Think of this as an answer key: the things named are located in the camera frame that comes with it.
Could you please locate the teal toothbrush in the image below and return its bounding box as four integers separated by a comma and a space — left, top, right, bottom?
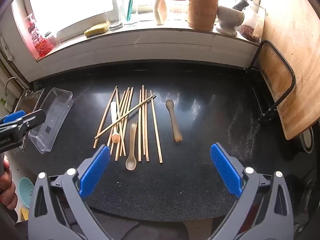
126, 0, 133, 22

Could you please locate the brown wooden pestle stick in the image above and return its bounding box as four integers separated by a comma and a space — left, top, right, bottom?
165, 99, 183, 142

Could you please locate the wooden chopstick crossing spoon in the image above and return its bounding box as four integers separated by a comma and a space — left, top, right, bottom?
116, 89, 126, 156

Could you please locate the beige plastic spoon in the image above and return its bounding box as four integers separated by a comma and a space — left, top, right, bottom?
125, 122, 137, 171

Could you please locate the diagonal wooden chopstick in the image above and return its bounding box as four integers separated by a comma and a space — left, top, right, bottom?
94, 93, 156, 139

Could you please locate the cream sauce bottle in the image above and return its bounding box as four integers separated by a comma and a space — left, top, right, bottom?
153, 0, 168, 25

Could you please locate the small wooden cutting board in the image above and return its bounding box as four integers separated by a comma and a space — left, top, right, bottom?
256, 41, 295, 102

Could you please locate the left hand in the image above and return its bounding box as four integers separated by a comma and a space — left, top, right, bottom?
0, 155, 18, 210

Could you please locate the wooden chopstick group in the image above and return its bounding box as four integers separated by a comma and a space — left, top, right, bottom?
119, 87, 133, 156

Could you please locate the chrome faucet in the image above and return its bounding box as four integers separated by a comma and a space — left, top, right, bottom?
4, 76, 27, 98

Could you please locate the steel kitchen sink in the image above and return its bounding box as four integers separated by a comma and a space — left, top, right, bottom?
13, 88, 44, 114

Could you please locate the clear glass with toothbrush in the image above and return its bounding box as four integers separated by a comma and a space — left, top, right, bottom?
123, 0, 138, 25

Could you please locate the black metal board rack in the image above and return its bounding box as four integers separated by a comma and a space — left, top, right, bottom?
244, 40, 296, 122

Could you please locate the tall clear glass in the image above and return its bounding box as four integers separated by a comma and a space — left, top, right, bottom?
106, 0, 123, 31

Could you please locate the cork utensil holder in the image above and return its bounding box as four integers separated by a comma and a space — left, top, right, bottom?
187, 0, 219, 31

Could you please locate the dark pestle in mortar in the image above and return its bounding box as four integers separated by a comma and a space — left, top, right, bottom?
233, 0, 249, 11

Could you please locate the large wooden cutting board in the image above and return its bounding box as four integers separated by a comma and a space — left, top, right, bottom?
260, 0, 319, 140

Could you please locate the teal bowl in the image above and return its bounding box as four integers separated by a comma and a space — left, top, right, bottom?
18, 177, 34, 209

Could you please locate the yellow sponge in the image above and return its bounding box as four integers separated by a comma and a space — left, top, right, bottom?
84, 22, 109, 38

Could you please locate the clear plastic tray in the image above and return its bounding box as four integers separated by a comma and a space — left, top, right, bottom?
28, 88, 74, 154

